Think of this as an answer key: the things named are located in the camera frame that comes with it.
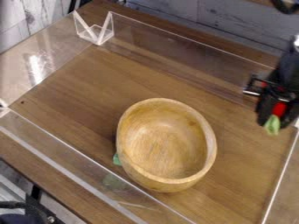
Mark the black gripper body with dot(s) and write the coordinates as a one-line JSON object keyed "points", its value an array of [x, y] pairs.
{"points": [[261, 87]]}

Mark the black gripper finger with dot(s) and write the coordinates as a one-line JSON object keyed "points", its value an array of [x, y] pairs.
{"points": [[265, 106], [289, 112]]}

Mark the red plush strawberry toy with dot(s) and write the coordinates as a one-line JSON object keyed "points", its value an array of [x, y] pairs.
{"points": [[274, 121]]}

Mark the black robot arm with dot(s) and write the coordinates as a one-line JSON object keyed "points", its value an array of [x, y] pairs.
{"points": [[286, 72]]}

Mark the wooden brown bowl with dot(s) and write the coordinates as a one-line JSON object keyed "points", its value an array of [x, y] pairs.
{"points": [[166, 145]]}

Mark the green block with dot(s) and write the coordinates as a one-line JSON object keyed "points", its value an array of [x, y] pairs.
{"points": [[117, 160]]}

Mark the black clamp base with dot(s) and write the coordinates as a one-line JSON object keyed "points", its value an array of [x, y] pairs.
{"points": [[41, 214]]}

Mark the clear acrylic tray wall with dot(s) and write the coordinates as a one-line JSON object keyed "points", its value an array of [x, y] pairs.
{"points": [[67, 89]]}

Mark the clear acrylic corner bracket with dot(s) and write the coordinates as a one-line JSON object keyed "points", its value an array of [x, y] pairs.
{"points": [[97, 34]]}

